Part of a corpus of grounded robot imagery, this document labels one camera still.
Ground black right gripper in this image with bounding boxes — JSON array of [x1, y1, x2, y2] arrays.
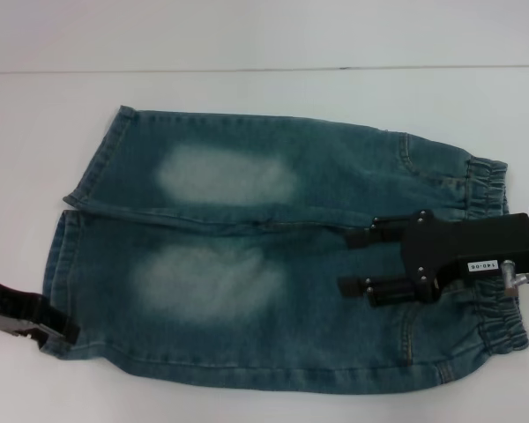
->
[[339, 210, 529, 308]]

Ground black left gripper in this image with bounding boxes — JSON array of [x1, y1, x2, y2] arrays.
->
[[0, 275, 81, 353]]

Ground blue denim shorts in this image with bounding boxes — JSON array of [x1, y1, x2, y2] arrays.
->
[[38, 104, 529, 396]]

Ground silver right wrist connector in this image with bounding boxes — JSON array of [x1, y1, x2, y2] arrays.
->
[[501, 260, 529, 301]]

